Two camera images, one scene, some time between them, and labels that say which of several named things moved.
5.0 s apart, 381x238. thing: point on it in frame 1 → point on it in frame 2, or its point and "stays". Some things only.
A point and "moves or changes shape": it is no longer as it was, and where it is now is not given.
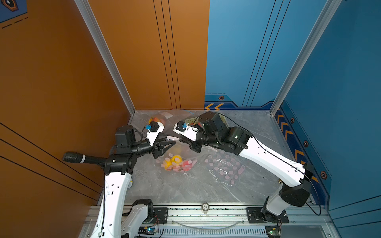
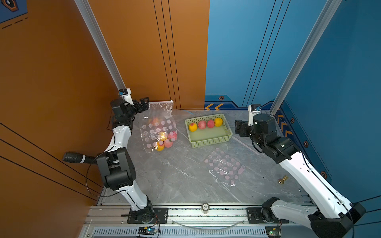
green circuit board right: (273, 230) stays
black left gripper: (159, 150) → (145, 107)
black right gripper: (196, 148) → (242, 126)
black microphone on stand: (77, 157) stays
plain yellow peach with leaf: (176, 159) moves or changes shape
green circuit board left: (147, 230) stays
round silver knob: (205, 208) stays
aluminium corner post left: (107, 52) stays
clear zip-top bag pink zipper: (179, 158) → (158, 127)
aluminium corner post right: (327, 14) stays
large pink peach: (186, 165) → (173, 135)
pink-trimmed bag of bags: (224, 167) stays
